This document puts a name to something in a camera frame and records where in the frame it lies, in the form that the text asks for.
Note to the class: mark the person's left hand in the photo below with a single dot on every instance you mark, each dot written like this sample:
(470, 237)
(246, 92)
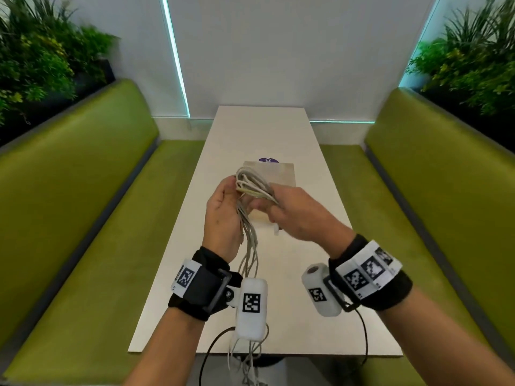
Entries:
(219, 225)

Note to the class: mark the person's right hand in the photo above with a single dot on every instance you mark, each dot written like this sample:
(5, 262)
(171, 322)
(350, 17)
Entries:
(309, 221)

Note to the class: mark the person's left thumb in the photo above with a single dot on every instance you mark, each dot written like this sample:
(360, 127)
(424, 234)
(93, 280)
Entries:
(227, 187)

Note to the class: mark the person's right thumb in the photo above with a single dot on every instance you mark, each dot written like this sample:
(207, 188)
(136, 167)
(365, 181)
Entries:
(278, 217)

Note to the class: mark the person's left forearm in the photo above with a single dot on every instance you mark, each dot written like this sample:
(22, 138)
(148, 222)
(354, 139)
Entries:
(177, 349)

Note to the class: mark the person's right forearm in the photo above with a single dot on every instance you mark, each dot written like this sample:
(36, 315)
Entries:
(438, 337)

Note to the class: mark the clear plastic zip bag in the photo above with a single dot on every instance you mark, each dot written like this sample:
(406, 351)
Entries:
(283, 172)

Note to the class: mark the purple round sticker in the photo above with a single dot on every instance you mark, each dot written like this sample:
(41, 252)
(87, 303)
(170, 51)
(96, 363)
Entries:
(268, 159)

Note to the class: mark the cyan light strip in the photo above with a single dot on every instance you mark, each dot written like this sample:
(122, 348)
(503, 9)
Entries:
(174, 56)

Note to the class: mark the green upholstered bench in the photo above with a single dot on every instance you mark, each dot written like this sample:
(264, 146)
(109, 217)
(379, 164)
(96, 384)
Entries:
(434, 196)
(72, 221)

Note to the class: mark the green leafy plants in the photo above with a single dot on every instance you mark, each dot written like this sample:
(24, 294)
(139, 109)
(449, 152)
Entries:
(36, 56)
(470, 60)

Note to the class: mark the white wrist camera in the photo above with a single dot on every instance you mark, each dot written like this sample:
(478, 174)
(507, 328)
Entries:
(320, 291)
(251, 309)

